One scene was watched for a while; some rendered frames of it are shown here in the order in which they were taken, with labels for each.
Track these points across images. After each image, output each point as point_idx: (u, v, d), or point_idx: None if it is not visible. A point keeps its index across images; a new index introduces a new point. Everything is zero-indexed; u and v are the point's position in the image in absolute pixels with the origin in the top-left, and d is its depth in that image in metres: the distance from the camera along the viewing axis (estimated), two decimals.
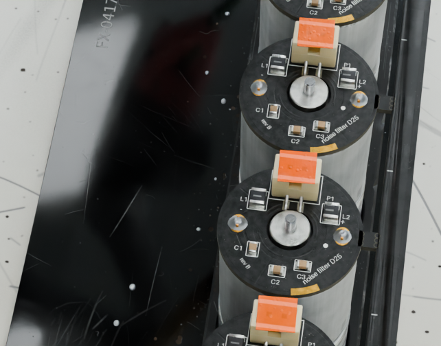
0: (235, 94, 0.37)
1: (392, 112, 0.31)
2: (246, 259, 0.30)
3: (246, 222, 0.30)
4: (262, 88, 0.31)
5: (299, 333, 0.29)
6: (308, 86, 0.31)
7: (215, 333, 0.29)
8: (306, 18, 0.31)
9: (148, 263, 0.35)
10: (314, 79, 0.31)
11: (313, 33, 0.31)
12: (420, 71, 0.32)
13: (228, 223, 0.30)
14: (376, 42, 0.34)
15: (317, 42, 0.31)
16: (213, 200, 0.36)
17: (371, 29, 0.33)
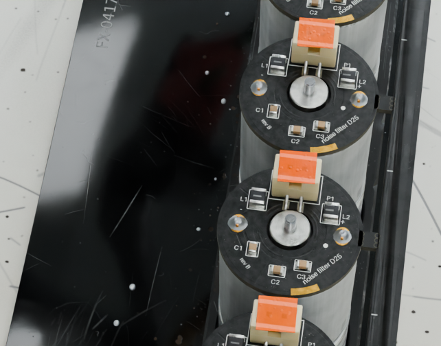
0: (235, 94, 0.37)
1: (392, 112, 0.31)
2: (246, 259, 0.30)
3: (246, 222, 0.30)
4: (262, 88, 0.31)
5: (299, 333, 0.29)
6: (308, 86, 0.31)
7: (215, 333, 0.29)
8: (306, 18, 0.31)
9: (148, 263, 0.35)
10: (314, 79, 0.31)
11: (313, 33, 0.31)
12: (420, 71, 0.32)
13: (228, 223, 0.30)
14: (376, 42, 0.34)
15: (317, 42, 0.31)
16: (213, 200, 0.36)
17: (371, 29, 0.33)
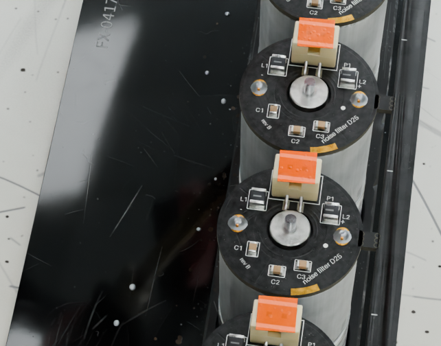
0: (235, 94, 0.37)
1: (392, 112, 0.31)
2: (246, 259, 0.30)
3: (246, 222, 0.30)
4: (262, 88, 0.31)
5: (299, 333, 0.29)
6: (308, 86, 0.31)
7: (215, 333, 0.29)
8: (306, 18, 0.31)
9: (148, 263, 0.35)
10: (314, 79, 0.31)
11: (313, 33, 0.31)
12: (420, 71, 0.32)
13: (228, 223, 0.30)
14: (376, 42, 0.34)
15: (317, 42, 0.31)
16: (213, 200, 0.36)
17: (371, 29, 0.33)
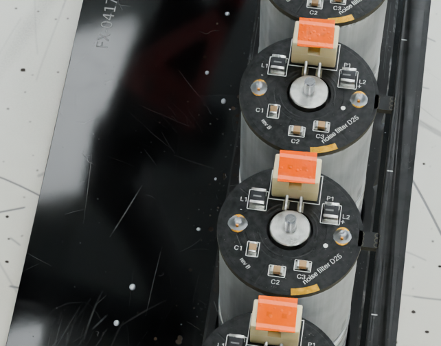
0: (235, 94, 0.37)
1: (392, 112, 0.31)
2: (246, 259, 0.30)
3: (246, 222, 0.30)
4: (262, 88, 0.31)
5: (299, 333, 0.29)
6: (308, 86, 0.31)
7: (215, 333, 0.29)
8: (306, 18, 0.31)
9: (148, 263, 0.35)
10: (314, 79, 0.31)
11: (313, 33, 0.31)
12: (420, 71, 0.32)
13: (228, 223, 0.30)
14: (376, 42, 0.34)
15: (317, 42, 0.31)
16: (213, 200, 0.36)
17: (371, 29, 0.33)
